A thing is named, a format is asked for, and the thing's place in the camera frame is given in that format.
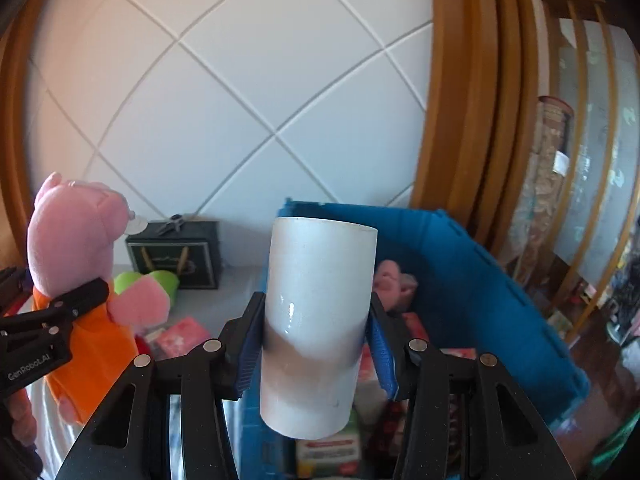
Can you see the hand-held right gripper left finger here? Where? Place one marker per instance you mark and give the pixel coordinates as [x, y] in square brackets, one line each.
[247, 355]

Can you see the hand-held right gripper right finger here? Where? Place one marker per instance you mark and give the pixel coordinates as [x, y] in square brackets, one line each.
[382, 355]

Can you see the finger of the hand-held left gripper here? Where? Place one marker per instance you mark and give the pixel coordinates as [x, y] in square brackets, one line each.
[85, 297]
[12, 287]

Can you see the pink pig plush orange dress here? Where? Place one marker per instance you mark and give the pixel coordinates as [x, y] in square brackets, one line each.
[70, 240]

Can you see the light green plush toy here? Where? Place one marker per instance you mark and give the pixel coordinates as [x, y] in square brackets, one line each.
[161, 280]

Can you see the white cardboard tube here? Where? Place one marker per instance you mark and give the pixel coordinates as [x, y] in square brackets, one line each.
[315, 310]

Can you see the blue plastic storage bin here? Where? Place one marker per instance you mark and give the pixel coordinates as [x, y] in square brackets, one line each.
[475, 310]

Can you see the red box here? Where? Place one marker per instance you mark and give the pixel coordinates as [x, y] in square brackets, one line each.
[416, 327]

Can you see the pink patterned packet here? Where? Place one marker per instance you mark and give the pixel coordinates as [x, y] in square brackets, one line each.
[180, 337]

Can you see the pink pig plush blue dress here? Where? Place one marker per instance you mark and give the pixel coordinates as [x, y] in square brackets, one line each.
[395, 280]

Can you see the dark gift box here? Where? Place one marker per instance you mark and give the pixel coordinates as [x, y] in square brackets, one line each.
[200, 260]

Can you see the white red green carton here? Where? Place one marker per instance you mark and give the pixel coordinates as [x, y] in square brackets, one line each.
[327, 452]

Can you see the grey metal clip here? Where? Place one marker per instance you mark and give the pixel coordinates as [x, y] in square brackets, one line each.
[172, 224]

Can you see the rolled pale patterned carpet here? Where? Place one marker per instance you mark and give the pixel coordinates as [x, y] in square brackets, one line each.
[525, 225]

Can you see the rolled brown patterned carpet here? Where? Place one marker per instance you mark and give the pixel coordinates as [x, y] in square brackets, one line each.
[552, 160]

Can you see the wooden frosted glass partition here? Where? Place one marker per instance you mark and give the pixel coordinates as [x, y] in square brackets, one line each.
[595, 135]

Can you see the wooden door frame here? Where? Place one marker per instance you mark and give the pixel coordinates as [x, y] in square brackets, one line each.
[465, 110]

